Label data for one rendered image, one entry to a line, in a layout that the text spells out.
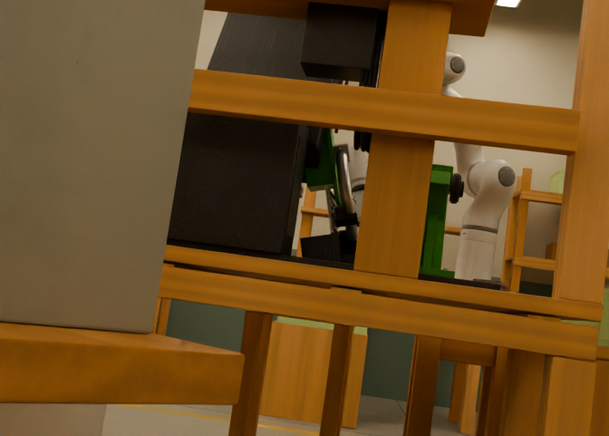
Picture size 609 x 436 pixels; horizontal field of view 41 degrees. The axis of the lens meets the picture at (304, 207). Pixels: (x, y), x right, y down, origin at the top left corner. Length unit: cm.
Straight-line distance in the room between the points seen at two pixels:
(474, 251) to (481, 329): 95
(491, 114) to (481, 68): 637
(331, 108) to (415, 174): 23
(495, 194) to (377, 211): 96
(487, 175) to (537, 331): 99
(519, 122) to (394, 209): 32
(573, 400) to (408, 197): 54
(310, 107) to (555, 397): 80
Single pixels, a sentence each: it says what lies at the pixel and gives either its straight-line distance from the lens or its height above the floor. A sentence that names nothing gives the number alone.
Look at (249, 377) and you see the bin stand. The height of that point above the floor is 54.
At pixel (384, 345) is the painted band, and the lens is 773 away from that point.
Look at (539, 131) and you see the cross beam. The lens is 179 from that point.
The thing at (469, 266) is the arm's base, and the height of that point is 98.
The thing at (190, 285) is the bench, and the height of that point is 80.
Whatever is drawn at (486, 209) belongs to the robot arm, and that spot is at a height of 117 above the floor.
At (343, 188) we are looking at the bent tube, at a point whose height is 110.
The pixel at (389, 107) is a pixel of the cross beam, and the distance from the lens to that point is 177.
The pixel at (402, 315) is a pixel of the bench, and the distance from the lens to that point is 177.
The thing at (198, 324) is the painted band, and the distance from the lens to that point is 782.
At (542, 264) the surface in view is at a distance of 729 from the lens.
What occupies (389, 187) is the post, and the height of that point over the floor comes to 107.
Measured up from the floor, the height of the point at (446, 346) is 72.
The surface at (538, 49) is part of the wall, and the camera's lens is 831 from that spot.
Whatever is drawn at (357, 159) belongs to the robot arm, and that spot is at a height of 126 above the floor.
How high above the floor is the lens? 81
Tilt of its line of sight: 6 degrees up
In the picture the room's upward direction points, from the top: 8 degrees clockwise
